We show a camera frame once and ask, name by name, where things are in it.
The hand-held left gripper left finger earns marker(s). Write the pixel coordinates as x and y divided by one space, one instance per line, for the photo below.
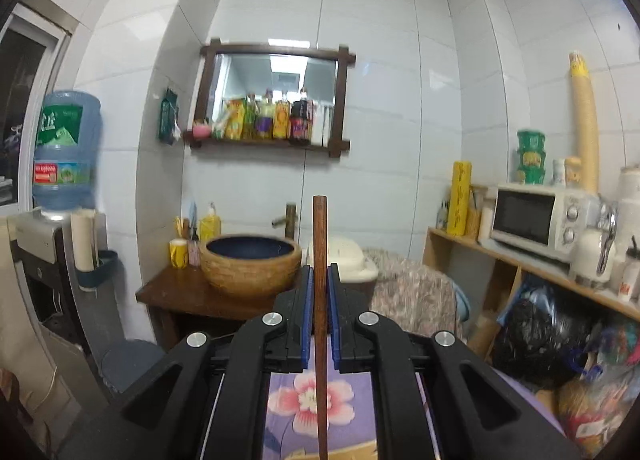
306 325

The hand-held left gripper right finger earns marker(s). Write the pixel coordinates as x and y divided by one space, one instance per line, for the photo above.
334 325

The brown wooden chopstick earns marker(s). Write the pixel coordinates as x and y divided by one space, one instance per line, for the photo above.
320 240

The white brown rice cooker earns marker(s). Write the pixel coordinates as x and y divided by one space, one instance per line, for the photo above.
352 255

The woven pattern wash basin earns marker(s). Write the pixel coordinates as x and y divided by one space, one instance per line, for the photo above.
250 270

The floral patterned cloth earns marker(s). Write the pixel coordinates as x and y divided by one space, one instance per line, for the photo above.
415 285

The purple floral tablecloth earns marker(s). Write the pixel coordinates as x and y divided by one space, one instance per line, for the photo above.
350 415

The bronze faucet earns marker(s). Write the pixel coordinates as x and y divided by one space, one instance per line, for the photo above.
290 220

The light wooden shelf unit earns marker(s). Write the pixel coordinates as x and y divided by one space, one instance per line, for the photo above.
437 252

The dark wooden vanity table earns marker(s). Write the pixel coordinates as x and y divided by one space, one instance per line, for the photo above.
180 290

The pink toothbrush cup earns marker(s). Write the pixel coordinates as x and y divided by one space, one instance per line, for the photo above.
194 254

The yellow soap pump bottle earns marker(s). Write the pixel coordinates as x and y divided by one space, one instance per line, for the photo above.
210 227

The yellow cup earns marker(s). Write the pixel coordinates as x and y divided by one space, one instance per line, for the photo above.
178 254

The beige jar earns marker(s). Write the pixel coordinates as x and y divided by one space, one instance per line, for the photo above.
474 222

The yellow cylinder package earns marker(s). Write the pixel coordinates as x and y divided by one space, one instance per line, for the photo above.
459 200

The grey trash bin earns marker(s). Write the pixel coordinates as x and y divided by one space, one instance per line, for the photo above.
130 365

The white cylinder container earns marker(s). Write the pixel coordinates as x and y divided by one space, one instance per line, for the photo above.
486 220

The white bottle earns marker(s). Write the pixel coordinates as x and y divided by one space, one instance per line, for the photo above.
320 127

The dark sauce bottle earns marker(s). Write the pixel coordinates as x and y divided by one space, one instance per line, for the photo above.
301 122

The yellow label bottle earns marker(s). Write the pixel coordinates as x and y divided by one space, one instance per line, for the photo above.
281 120

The purple label bottle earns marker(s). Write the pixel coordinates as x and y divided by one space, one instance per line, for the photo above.
265 120

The black plastic bag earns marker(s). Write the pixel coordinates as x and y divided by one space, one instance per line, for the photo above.
545 340

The blue cup holder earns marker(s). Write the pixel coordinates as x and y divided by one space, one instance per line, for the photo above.
100 272

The green bottle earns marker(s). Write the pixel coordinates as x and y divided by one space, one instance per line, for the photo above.
251 117

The yellow snack pouch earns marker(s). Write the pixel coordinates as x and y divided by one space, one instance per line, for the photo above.
234 120

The white microwave oven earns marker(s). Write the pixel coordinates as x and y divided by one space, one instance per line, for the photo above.
525 215

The pink round ornament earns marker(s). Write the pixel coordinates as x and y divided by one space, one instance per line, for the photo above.
201 129

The paper cup sleeve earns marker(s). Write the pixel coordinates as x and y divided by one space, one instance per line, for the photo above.
83 240

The green hanging packet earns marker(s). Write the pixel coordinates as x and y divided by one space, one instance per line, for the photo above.
168 115

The wood framed mirror shelf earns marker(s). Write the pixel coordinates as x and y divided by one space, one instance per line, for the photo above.
280 70

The green noodle cup stack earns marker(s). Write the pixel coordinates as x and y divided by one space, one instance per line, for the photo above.
531 157

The white electric kettle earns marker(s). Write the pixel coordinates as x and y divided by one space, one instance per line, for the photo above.
590 255

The small white printed cup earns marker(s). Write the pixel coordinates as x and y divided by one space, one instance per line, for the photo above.
558 172

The colourful plastic bag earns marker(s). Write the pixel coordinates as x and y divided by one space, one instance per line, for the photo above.
605 390

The grey water dispenser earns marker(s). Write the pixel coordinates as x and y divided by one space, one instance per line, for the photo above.
35 245

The blue water jug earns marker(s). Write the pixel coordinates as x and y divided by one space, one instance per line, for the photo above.
65 150

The orange label drink bottle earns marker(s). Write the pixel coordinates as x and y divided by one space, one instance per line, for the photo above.
629 277

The white stacked containers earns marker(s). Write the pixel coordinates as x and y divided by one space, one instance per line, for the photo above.
629 210

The tall paper cup stack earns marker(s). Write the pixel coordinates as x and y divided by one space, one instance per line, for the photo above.
585 130

